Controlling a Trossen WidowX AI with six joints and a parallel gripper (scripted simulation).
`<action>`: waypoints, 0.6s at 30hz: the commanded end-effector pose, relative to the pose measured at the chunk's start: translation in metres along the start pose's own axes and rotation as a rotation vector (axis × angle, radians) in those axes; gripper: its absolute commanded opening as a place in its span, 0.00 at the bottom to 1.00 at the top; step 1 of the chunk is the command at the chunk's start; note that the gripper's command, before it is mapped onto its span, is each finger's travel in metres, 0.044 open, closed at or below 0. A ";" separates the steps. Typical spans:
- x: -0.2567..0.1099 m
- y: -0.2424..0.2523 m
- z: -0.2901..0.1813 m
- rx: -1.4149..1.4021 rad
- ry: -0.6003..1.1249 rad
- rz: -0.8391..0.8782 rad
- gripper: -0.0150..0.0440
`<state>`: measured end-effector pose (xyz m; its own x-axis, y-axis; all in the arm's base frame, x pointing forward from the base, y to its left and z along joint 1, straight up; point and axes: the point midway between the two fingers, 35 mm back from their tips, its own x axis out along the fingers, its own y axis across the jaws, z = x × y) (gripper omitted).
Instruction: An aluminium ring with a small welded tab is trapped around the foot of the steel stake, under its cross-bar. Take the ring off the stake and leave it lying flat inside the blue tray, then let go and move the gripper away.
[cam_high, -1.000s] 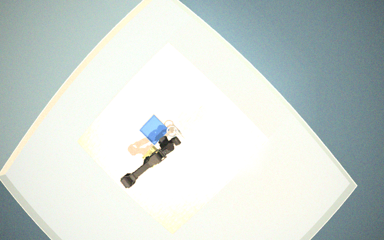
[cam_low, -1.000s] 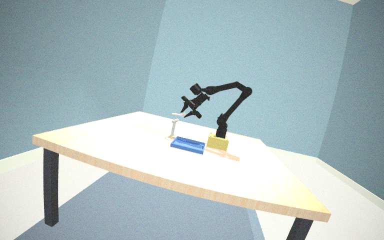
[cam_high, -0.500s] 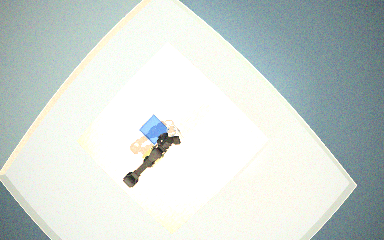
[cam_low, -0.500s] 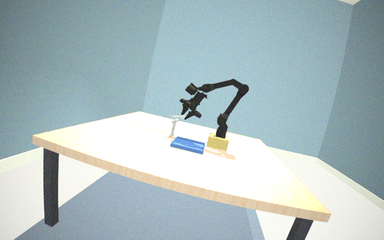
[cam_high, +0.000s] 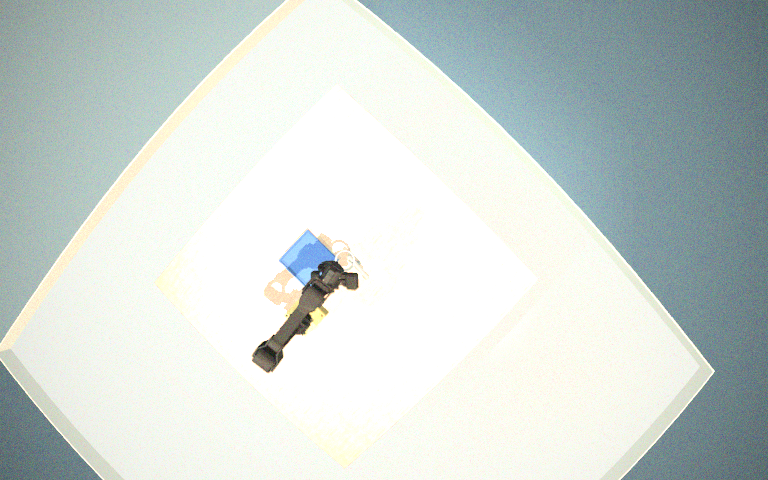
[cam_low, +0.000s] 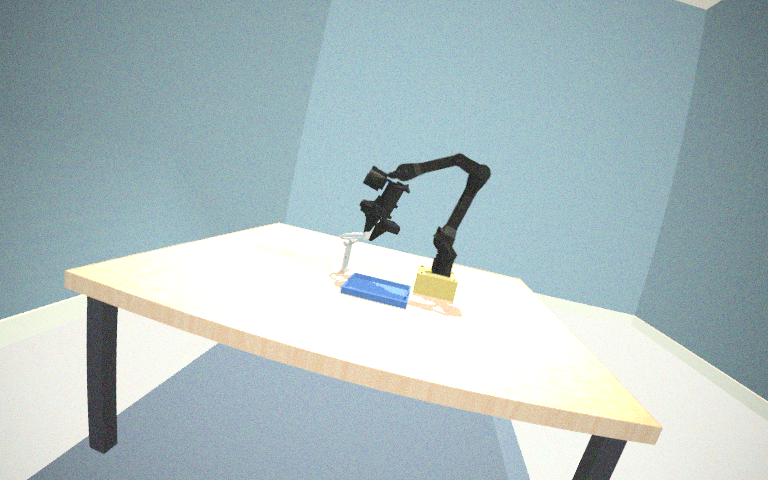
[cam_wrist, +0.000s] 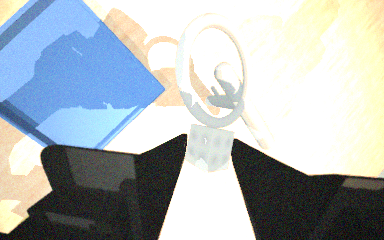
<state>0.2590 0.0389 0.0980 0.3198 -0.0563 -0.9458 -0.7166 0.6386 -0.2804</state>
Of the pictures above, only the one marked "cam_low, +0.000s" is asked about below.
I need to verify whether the blue tray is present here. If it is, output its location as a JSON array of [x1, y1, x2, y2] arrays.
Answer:
[[340, 272, 412, 309]]

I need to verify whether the white hoop with small grey tab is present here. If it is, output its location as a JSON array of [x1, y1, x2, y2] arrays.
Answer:
[[340, 232, 372, 240]]

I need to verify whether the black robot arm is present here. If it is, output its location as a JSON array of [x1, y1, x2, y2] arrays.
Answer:
[[360, 153, 491, 278]]

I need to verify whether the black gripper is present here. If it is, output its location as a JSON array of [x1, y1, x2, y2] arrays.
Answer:
[[364, 194, 400, 241]]

